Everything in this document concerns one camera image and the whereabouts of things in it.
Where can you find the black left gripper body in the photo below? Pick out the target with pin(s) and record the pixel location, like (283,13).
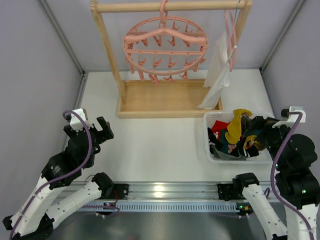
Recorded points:
(100,133)

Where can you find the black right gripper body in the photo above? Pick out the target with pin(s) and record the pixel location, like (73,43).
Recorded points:
(261,128)

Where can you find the yellow sock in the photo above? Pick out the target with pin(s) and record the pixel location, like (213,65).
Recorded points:
(234,128)
(249,141)

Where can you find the pink round clip hanger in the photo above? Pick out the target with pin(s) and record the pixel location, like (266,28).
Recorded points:
(164,46)

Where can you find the red green christmas sock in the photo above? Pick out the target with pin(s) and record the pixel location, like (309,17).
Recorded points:
(252,132)

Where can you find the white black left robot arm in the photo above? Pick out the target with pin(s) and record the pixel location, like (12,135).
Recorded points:
(39,215)

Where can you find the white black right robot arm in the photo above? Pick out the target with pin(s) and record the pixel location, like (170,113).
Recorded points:
(291,180)

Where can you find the pink clothes hanger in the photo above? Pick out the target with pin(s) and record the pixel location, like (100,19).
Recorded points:
(232,49)

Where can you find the white perforated plastic basket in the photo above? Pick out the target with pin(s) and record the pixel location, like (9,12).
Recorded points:
(215,156)

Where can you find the wooden clothes rack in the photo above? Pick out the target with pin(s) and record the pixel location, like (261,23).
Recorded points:
(178,98)

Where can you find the white cloth garment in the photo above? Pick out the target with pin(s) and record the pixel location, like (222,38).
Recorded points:
(218,74)

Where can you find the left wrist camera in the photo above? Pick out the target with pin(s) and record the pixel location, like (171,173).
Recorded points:
(78,119)

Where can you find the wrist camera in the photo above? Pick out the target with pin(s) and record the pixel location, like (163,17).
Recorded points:
(78,119)
(290,116)

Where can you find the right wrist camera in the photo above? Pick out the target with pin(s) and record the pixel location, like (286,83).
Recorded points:
(290,116)

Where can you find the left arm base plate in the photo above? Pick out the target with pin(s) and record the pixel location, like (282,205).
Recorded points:
(119,191)

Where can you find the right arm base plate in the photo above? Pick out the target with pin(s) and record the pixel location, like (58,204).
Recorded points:
(228,192)

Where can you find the aluminium mounting rail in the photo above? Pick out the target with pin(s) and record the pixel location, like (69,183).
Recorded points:
(171,192)

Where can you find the grey slotted cable duct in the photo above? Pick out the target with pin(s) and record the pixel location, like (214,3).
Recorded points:
(173,206)

